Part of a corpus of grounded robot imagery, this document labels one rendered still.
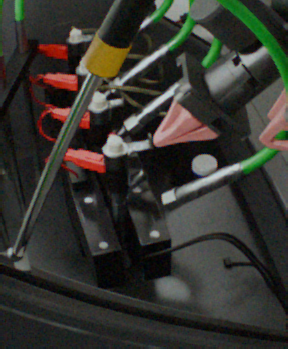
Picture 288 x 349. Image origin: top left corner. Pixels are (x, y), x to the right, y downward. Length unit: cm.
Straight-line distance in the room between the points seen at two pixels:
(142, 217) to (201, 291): 17
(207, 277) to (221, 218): 12
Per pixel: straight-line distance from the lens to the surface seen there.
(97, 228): 93
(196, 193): 77
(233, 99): 79
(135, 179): 89
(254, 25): 63
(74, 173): 96
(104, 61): 36
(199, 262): 108
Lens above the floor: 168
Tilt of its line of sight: 43 degrees down
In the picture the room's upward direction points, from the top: 2 degrees counter-clockwise
